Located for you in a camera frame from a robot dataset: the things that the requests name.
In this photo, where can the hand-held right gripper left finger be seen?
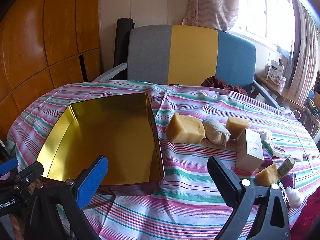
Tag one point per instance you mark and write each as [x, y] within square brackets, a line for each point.
[92, 180]

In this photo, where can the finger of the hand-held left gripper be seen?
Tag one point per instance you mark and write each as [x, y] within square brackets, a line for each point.
[28, 173]
[8, 166]

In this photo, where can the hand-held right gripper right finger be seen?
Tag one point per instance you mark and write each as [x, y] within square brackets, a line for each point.
[221, 177]

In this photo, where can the white carton box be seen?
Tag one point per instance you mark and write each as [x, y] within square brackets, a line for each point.
[248, 152]

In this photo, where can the white bun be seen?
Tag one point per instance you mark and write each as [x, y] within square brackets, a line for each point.
[215, 131]

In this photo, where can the purple snack packet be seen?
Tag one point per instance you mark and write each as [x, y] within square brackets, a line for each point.
[289, 180]
[266, 160]

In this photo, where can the gold metal tin box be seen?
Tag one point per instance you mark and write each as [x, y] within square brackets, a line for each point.
[112, 135]

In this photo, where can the green-edged cracker packet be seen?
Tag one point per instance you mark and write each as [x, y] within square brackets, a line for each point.
[273, 149]

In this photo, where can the white plastic bag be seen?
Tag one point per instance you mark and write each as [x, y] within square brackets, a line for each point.
[295, 197]
[262, 133]

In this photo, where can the large yellow sponge block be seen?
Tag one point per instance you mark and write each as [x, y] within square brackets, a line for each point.
[183, 128]

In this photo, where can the small green box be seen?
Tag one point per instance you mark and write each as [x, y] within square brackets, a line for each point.
[285, 167]

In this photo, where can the striped tablecloth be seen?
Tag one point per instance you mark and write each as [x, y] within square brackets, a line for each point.
[175, 205]

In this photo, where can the dark red cloth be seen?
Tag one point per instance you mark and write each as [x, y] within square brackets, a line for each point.
[217, 83]

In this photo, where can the dark red blanket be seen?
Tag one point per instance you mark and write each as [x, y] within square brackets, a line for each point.
[308, 220]

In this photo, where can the wooden side table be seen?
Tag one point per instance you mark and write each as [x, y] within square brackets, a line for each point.
[277, 91]

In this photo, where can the cluttered wooden shelf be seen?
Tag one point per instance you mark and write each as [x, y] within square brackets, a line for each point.
[313, 120]

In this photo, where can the white foam piece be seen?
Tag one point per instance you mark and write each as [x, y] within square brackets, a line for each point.
[112, 71]

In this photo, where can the small pink jar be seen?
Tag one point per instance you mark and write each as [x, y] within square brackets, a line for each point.
[282, 82]

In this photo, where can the white product box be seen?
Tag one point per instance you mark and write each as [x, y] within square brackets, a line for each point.
[274, 72]

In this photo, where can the grey yellow blue chair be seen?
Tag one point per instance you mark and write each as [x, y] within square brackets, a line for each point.
[192, 55]

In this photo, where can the wooden wardrobe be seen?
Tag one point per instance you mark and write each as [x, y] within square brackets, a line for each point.
[45, 42]

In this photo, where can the black rolled mat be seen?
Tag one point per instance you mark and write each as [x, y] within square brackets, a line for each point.
[123, 40]

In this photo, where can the striped beige curtain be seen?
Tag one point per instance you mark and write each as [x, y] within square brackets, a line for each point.
[303, 55]

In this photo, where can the pink patterned curtain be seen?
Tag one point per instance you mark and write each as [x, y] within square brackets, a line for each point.
[212, 5]

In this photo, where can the window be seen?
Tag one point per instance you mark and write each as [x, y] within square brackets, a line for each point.
[265, 10]

